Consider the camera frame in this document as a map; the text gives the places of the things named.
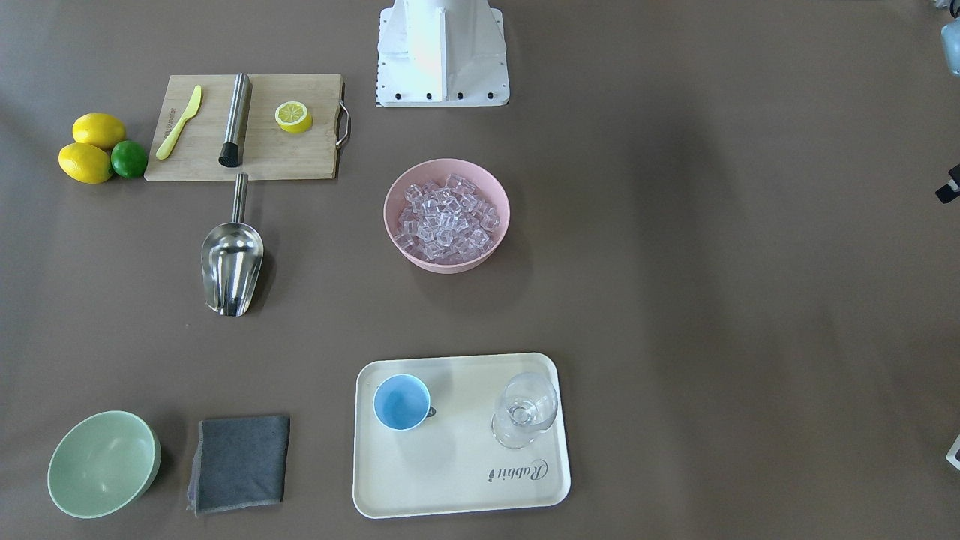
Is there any yellow lemon lower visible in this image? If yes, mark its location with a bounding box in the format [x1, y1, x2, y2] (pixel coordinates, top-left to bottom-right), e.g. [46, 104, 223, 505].
[58, 142, 114, 185]

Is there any pink bowl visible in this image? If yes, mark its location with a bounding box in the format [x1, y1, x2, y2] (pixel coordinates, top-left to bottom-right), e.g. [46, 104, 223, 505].
[383, 158, 511, 274]

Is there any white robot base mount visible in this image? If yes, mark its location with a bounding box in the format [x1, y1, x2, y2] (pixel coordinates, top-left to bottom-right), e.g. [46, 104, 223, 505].
[375, 1, 511, 107]

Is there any green bowl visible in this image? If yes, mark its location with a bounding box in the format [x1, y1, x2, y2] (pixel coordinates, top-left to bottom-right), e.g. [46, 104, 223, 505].
[46, 410, 161, 519]

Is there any steel muddler black tip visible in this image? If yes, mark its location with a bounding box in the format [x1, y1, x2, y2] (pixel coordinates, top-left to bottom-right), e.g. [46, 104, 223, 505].
[218, 73, 253, 168]

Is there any yellow lemon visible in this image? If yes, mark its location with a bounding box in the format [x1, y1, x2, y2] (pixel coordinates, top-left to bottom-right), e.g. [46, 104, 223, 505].
[58, 142, 114, 185]
[71, 112, 127, 152]

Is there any yellow lemon upper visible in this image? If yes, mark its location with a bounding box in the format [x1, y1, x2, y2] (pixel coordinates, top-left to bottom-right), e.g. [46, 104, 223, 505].
[71, 112, 127, 152]

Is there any blue cup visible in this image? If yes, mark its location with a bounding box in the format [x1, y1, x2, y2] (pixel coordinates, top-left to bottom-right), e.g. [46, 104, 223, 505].
[373, 373, 436, 431]

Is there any metal ice scoop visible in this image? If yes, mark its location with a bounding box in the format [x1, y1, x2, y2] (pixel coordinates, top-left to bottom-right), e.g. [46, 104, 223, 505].
[201, 173, 266, 317]

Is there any green lime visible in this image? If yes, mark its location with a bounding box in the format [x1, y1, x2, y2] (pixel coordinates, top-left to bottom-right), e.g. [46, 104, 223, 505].
[110, 140, 149, 179]

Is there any half lemon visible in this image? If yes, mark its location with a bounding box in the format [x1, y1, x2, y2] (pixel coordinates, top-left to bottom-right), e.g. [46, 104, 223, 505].
[274, 101, 313, 134]

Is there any grey folded cloth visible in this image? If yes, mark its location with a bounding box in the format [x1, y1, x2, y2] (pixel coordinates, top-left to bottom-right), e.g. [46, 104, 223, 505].
[187, 415, 291, 516]

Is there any clear ice cubes pile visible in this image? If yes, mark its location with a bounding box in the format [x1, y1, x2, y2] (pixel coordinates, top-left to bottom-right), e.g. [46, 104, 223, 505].
[387, 174, 500, 266]

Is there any clear wine glass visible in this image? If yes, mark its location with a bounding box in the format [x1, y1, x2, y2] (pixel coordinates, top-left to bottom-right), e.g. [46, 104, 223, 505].
[491, 372, 561, 450]

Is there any bamboo cutting board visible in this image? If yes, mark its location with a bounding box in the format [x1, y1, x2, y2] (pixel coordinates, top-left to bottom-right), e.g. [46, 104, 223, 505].
[144, 73, 349, 182]

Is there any yellow plastic knife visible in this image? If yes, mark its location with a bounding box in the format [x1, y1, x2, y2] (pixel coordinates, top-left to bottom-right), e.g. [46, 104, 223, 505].
[154, 85, 203, 161]

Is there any cream serving tray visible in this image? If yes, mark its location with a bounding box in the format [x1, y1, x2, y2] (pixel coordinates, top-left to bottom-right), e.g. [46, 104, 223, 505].
[352, 352, 572, 519]

